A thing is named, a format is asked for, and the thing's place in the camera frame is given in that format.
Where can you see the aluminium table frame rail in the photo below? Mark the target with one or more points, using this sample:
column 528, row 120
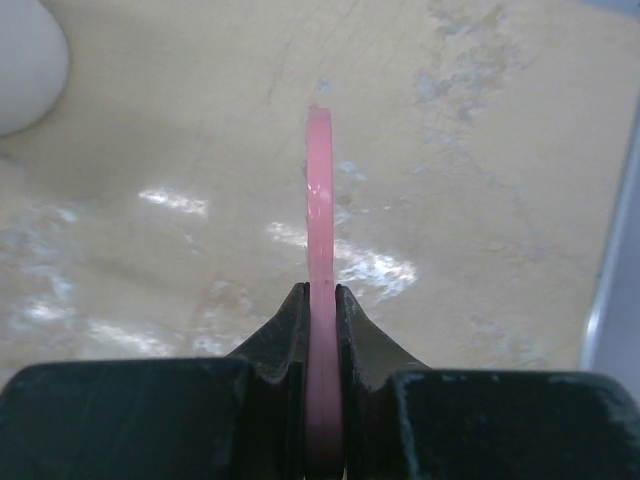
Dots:
column 612, row 336

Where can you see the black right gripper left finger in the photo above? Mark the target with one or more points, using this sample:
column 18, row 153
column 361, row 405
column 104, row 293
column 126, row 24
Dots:
column 239, row 416

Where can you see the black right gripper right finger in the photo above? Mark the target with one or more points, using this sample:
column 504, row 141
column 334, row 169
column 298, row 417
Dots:
column 404, row 420

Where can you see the white bin with black rim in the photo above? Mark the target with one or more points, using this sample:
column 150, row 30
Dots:
column 34, row 63

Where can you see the pink hand brush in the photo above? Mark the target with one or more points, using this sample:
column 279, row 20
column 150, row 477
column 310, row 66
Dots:
column 324, row 451

